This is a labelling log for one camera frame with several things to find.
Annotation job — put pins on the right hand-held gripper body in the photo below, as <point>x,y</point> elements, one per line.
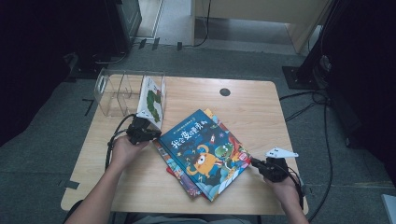
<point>277,169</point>

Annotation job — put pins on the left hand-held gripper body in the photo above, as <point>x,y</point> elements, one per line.
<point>138,132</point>

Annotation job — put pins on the white caterpillar picture book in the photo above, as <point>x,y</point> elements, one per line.
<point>151,99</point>

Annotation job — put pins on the light blue animals picture book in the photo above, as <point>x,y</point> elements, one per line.
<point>179,172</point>

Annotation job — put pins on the clear acrylic book rack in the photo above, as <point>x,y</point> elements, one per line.
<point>118,93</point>

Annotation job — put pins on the dark blue monster picture book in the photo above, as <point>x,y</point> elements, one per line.
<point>205,155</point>

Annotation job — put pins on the person's right hand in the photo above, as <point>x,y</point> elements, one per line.
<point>286,191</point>

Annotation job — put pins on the person's left hand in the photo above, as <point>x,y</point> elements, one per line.
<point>126,152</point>

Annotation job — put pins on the black tape corner mark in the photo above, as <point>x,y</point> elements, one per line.
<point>89,105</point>

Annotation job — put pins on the black table grommet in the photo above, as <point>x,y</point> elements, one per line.
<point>224,92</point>

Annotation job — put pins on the grey tape piece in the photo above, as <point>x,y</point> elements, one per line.
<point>72,184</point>

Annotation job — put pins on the person's grey clothing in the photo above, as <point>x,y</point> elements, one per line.
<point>186,219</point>

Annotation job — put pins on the black tape strip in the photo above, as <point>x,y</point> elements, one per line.
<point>156,43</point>
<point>142,43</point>
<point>179,46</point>

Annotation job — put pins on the black metal stand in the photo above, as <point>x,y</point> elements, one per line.
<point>311,71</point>

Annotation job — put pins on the dark cabinet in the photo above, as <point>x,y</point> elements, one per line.
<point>124,25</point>

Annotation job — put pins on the white box corner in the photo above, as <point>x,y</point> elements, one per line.
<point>390,210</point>

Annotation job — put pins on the light wooden partition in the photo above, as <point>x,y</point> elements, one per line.
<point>264,9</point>

